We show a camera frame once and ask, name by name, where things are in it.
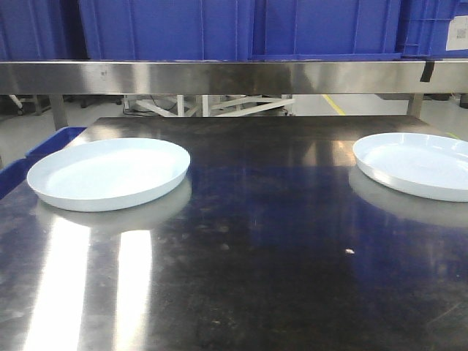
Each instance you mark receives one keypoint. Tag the white round plate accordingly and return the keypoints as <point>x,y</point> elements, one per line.
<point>108,175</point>
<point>429,166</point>

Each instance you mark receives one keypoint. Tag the blue plastic crate right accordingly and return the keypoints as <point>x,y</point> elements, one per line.
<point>354,30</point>

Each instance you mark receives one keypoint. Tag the blue plastic crate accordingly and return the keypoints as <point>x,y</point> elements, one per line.
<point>41,31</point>
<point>354,30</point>
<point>168,30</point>

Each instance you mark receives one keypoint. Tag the blue plastic crate middle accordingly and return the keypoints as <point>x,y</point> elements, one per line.
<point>168,30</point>

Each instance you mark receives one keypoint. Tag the blue bin beside table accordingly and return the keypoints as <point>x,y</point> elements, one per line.
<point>15,173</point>

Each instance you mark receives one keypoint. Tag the black tape strip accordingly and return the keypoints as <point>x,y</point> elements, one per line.
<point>427,72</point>

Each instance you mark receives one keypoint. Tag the blue plastic crate left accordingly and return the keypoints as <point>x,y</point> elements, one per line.
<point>41,31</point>

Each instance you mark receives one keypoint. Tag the white label on crate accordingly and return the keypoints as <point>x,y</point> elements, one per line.
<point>457,34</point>

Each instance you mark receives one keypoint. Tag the white metal frame background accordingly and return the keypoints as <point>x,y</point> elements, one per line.
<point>172,106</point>

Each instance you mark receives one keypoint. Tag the steel shelf front rail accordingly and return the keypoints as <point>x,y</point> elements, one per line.
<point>220,78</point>

